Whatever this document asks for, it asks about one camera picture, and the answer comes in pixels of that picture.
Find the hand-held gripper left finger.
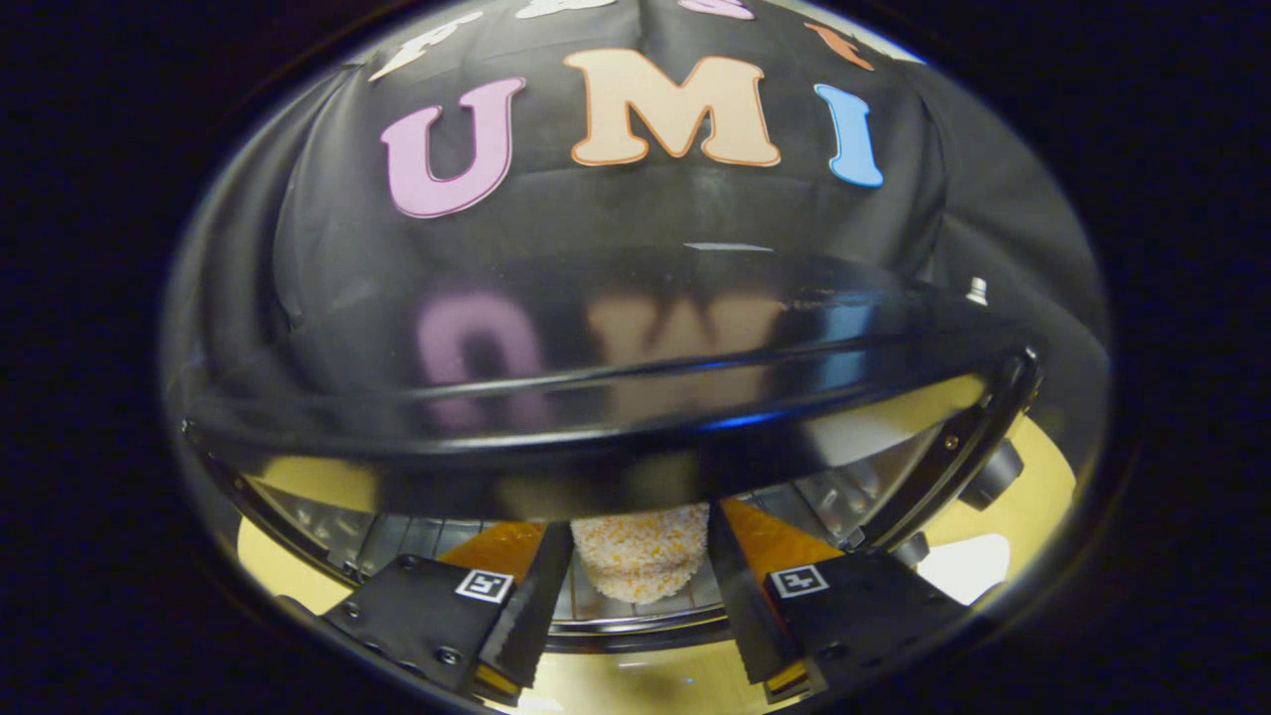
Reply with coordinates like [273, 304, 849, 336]
[283, 521, 575, 706]

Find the white plate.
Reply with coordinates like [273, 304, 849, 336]
[914, 533, 1012, 607]

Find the black toaster oven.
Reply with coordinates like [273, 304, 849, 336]
[179, 248, 1044, 656]

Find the black backdrop cloth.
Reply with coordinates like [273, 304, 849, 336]
[169, 0, 1108, 438]

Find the breaded food patty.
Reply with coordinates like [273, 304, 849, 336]
[571, 503, 711, 605]

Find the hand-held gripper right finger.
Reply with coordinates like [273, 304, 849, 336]
[707, 500, 979, 704]

